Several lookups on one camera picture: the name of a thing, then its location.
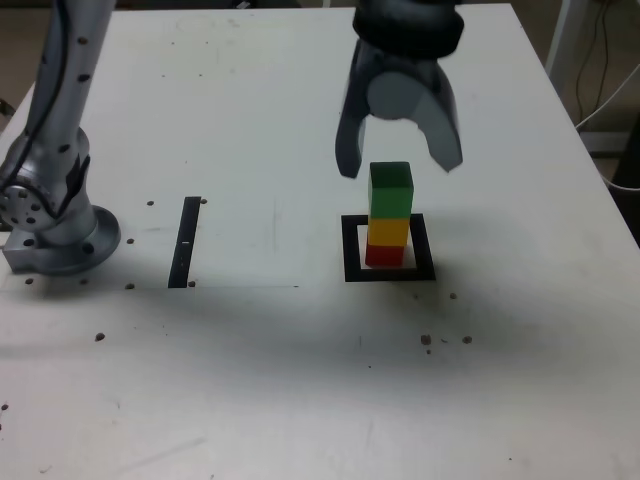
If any black cable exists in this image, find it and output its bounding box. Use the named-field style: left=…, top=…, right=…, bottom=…
left=574, top=0, right=612, bottom=124

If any black tape square outline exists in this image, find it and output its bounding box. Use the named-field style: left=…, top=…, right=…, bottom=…
left=340, top=213, right=437, bottom=283

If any black furniture piece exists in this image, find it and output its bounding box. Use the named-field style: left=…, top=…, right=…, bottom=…
left=612, top=127, right=640, bottom=191

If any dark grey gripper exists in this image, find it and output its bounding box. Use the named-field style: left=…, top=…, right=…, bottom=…
left=333, top=41, right=465, bottom=180

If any red cube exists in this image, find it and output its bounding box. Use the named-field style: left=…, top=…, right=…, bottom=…
left=364, top=242, right=406, bottom=268

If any white metal frame leg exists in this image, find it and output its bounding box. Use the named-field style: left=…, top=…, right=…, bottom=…
left=544, top=0, right=576, bottom=76

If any short white cable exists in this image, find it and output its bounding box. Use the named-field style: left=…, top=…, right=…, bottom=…
left=599, top=167, right=640, bottom=192

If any black tape strip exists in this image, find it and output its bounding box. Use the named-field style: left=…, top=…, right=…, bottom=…
left=167, top=196, right=203, bottom=290

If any green cube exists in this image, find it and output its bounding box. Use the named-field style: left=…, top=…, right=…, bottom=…
left=368, top=161, right=415, bottom=220

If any yellow cube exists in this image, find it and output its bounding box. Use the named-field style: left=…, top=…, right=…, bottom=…
left=366, top=215, right=412, bottom=247

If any long white cable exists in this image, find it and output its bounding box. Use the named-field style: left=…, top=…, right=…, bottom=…
left=573, top=63, right=640, bottom=131

